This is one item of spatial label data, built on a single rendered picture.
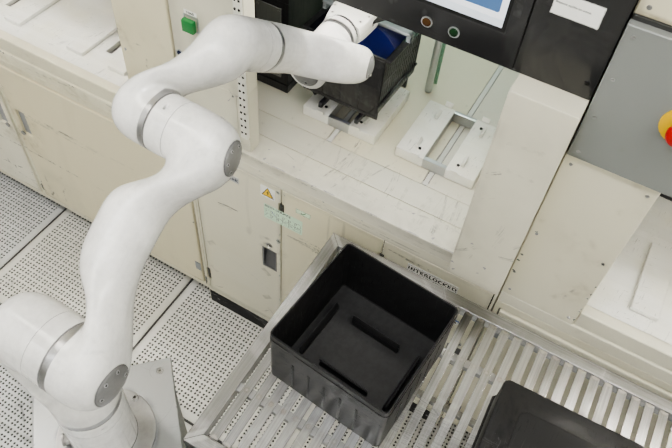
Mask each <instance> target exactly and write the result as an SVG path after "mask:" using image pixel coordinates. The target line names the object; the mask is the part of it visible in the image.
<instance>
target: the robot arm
mask: <svg viewBox="0 0 672 448"><path fill-rule="evenodd" d="M381 21H385V20H383V19H381V18H378V17H376V16H373V15H370V14H368V13H365V12H363V11H360V10H358V9H355V8H353V7H350V6H348V5H345V4H342V3H340V2H337V1H335V0H333V5H332V6H331V8H330V9H329V11H328V13H327V15H326V17H325V19H324V21H323V22H322V23H321V24H320V25H319V26H318V27H317V29H316V30H315V31H314V32H312V31H308V30H304V29H300V28H297V27H293V26H289V25H286V24H282V23H277V22H273V21H268V20H263V19H258V18H254V17H249V16H244V15H238V14H225V15H221V16H218V17H216V18H215V19H213V20H212V21H211V22H209V23H208V24H207V25H206V26H205V27H204V29H203V30H202V31H201V32H200V34H199V35H198V36H197V37H196V39H195V40H194V41H193V42H192V43H191V44H190V46H188V47H187V48H186V49H185V50H184V51H183V52H182V53H180V54H179V55H178V56H176V57H175V58H173V59H171V60H170V61H168V62H166V63H164V64H162V65H159V66H156V67H153V68H151V69H148V70H145V71H143V72H140V73H138V74H136V75H135V76H133V77H131V78H130V79H128V80H127V81H126V82H125V83H124V84H123V85H122V86H121V87H120V88H119V90H118V91H117V93H116V94H115V96H114V99H113V102H112V108H111V113H112V118H113V121H114V123H115V125H116V127H117V128H118V130H119V131H120V132H121V133H122V134H123V135H124V136H126V137H127V138H128V139H130V140H132V141H133V142H135V143H137V144H138V145H140V146H142V147H144V148H146V149H147V150H149V151H151V152H153V153H155V154H157V155H158V156H160V157H162V158H164V159H166V161H165V165H164V167H163V168H162V169H161V170H160V171H159V172H158V173H156V174H155V175H153V176H151V177H148V178H145V179H141V180H138V181H134V182H130V183H127V184H124V185H121V186H119V187H117V188H116V189H115V190H113V191H112V192H111V193H110V194H109V195H108V196H107V197H106V199H105V200H104V202H103V204H102V205H101V207H100V209H99V211H98V213H97V215H96V217H95V219H94V221H93V223H92V225H91V227H90V229H89V231H88V233H87V235H86V238H85V240H84V243H83V246H82V250H81V254H80V263H79V270H80V277H81V281H82V285H83V288H84V293H85V298H86V318H84V317H83V316H81V315H80V314H78V313H77V312H75V311H74V310H72V309H71V308H69V307H68V306H66V305H65V304H63V303H61V302H60V301H58V300H56V299H54V298H53V297H50V296H48V295H45V294H42V293H38V292H23V293H19V294H17V295H14V296H12V297H11V298H9V299H7V300H6V301H5V302H4V303H2V304H1V305H0V364H1V365H2V366H3V367H4V368H5V369H6V370H7V371H8V372H9V373H10V374H11V375H12V376H13V377H14V378H15V379H16V380H17V381H18V382H19V383H20V384H21V385H22V386H23V387H24V388H25V389H26V390H28V391H29V392H30V393H31V394H32V395H33V396H34V397H35V398H36V399H37V400H38V401H40V402H41V403H42V404H43V405H44V406H45V407H46V408H47V409H48V410H49V411H50V413H51V414H52V416H53V417H54V418H55V420H56V421H57V423H58V424H59V428H58V432H57V436H56V445H55V446H56V448H153V446H154V443H155V439H156V433H157V429H156V420H155V416H154V413H153V411H152V409H151V407H150V405H149V404H148V402H147V401H146V400H145V399H144V398H143V397H142V396H140V395H138V394H137V393H135V392H133V391H130V390H127V389H123V386H124V384H125V382H126V380H127V377H128V374H129V371H130V367H131V361H132V352H133V321H134V302H135V296H136V291H137V287H138V283H139V280H140V276H141V274H142V271H143V268H144V266H145V264H146V261H147V259H148V257H149V256H150V254H151V252H152V250H153V248H154V246H155V244H156V242H157V240H158V238H159V236H160V234H161V233H162V231H163V229H164V227H165V225H166V224H167V222H168V221H169V220H170V219H171V217H172V216H173V215H174V214H175V213H176V212H177V211H178V210H180V209H181V208H182V207H184V206H185V205H187V204H188V203H190V202H192V201H194V200H196V199H198V198H200V197H202V196H204V195H207V194H209V193H211V192H213V191H215V190H217V189H219V188H220V187H222V186H223V185H224V184H226V183H227V182H228V181H229V180H230V178H231V177H232V176H233V175H234V173H235V172H236V170H237V168H238V166H239V164H240V160H241V156H242V144H241V140H240V137H239V134H238V133H237V131H236V129H235V128H234V127H233V126H232V125H231V124H230V123H229V122H228V121H227V120H225V119H224V118H223V117H221V116H219V115H217V114H215V113H214V112H212V111H210V110H208V109H206V108H204V107H202V106H200V105H198V104H196V103H194V102H192V101H190V100H188V99H186V98H184V97H185V96H186V95H189V94H191V93H194V92H198V91H202V90H206V89H210V88H214V87H217V86H220V85H223V84H226V83H229V82H231V81H234V80H236V79H237V78H239V77H240V76H241V75H242V74H244V73H245V72H258V73H286V74H291V75H292V77H293V78H294V79H295V81H296V82H298V83H299V84H300V85H302V86H304V87H306V88H309V89H316V88H319V87H321V86H322V85H323V84H324V83H325V81H326V82H332V83H341V84H357V83H361V82H363V81H365V80H367V79H368V78H369V77H370V75H371V74H372V72H373V69H374V65H375V60H374V56H373V53H372V52H371V51H370V49H368V48H367V47H365V46H363V45H359V44H358V43H359V42H361V41H362V40H364V39H365V38H366V37H367V36H368V35H369V34H370V33H371V32H372V31H373V30H374V29H375V28H376V27H377V25H378V22H381Z"/></svg>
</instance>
